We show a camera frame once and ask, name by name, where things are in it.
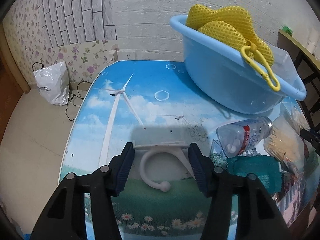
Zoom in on black power cable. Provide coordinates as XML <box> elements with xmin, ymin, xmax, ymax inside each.
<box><xmin>64</xmin><ymin>80</ymin><xmax>93</xmax><ymax>122</ymax></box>

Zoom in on white plastic shopping bag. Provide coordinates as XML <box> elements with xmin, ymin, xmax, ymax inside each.
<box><xmin>32</xmin><ymin>61</ymin><xmax>70</xmax><ymax>106</ymax></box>

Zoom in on light blue plastic basin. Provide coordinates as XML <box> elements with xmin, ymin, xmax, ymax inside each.
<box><xmin>170</xmin><ymin>15</ymin><xmax>306</xmax><ymax>114</ymax></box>

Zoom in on green small box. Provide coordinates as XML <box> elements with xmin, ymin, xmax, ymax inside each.
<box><xmin>282</xmin><ymin>25</ymin><xmax>293</xmax><ymax>36</ymax></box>

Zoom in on printed scenery table mat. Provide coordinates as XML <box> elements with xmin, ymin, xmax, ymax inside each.
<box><xmin>58</xmin><ymin>60</ymin><xmax>318</xmax><ymax>240</ymax></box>

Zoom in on white plastic hook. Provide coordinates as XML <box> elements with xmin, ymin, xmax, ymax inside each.
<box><xmin>133</xmin><ymin>141</ymin><xmax>195</xmax><ymax>192</ymax></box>

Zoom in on clear bottle with silver cap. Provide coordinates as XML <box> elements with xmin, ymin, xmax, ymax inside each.
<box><xmin>216</xmin><ymin>116</ymin><xmax>272</xmax><ymax>158</ymax></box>

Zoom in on white bunny plush yellow net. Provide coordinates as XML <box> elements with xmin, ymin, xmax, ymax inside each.
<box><xmin>185</xmin><ymin>4</ymin><xmax>280</xmax><ymax>92</ymax></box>

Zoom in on clear box of toothpicks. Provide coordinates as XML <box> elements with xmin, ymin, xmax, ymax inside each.
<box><xmin>264</xmin><ymin>116</ymin><xmax>304</xmax><ymax>163</ymax></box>

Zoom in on frosted clear plastic box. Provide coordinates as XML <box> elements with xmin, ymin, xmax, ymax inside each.
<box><xmin>270</xmin><ymin>45</ymin><xmax>298</xmax><ymax>86</ymax></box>

